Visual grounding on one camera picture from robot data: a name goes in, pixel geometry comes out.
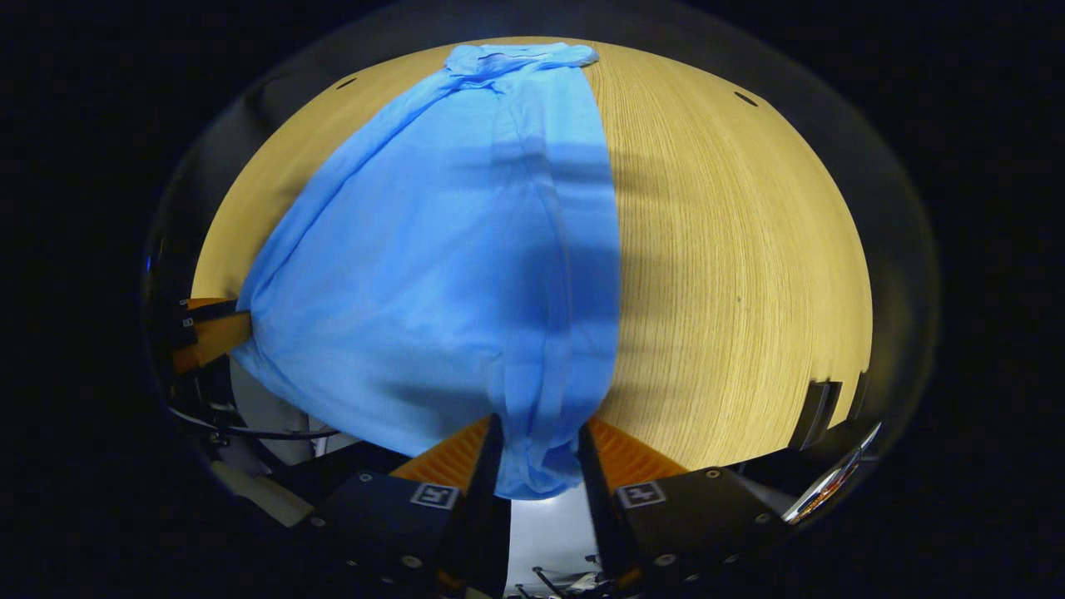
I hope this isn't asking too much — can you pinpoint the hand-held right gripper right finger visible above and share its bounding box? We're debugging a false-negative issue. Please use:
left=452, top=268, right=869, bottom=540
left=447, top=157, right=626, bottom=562
left=577, top=418, right=791, bottom=596

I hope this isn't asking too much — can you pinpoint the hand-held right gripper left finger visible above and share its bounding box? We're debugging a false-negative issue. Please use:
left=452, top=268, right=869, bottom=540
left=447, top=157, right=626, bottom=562
left=304, top=413, right=510, bottom=599

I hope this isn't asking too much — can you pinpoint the light blue T-shirt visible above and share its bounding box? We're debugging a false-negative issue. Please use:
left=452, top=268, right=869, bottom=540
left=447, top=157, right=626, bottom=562
left=231, top=42, right=623, bottom=500

